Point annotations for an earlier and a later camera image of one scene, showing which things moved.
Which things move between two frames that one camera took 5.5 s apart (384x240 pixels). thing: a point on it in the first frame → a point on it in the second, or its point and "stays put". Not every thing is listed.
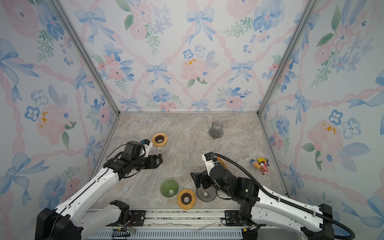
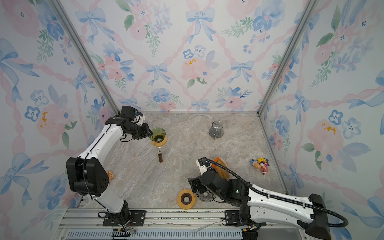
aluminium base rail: [173, 224] stays put
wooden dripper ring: [159, 139] stays put
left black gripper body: [147, 162] → [141, 132]
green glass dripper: [169, 188] → [158, 134]
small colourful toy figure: [261, 164] stays put
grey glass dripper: [206, 195] stays put
